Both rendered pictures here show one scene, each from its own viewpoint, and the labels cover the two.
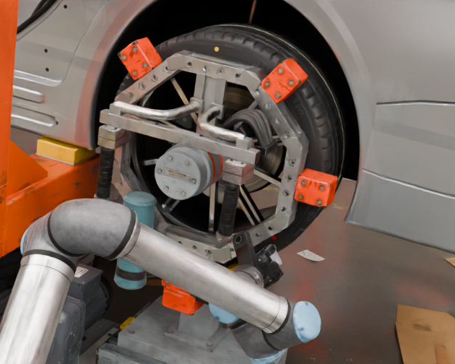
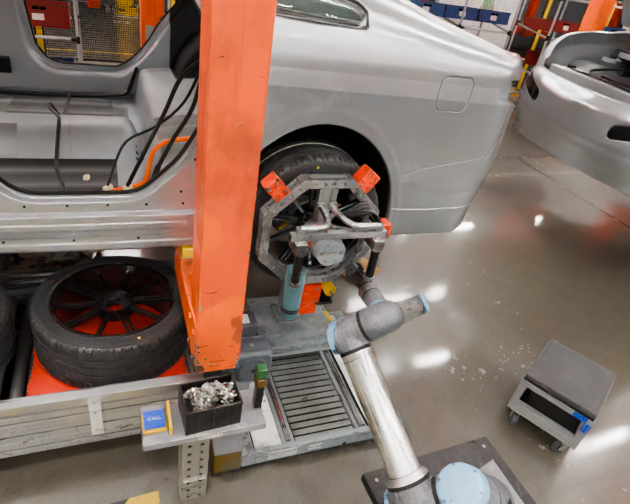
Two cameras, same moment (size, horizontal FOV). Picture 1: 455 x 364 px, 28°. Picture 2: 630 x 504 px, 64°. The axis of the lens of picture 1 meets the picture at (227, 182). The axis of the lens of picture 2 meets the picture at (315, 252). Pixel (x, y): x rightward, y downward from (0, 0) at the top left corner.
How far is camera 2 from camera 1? 172 cm
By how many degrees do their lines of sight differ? 41
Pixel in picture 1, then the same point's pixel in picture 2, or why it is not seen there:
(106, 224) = (397, 318)
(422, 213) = (419, 220)
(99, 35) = not seen: hidden behind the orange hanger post
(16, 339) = (386, 401)
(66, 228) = (379, 330)
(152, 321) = (263, 318)
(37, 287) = (374, 368)
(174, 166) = (330, 249)
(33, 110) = (178, 233)
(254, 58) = (341, 167)
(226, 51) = (324, 167)
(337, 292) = not seen: hidden behind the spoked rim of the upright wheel
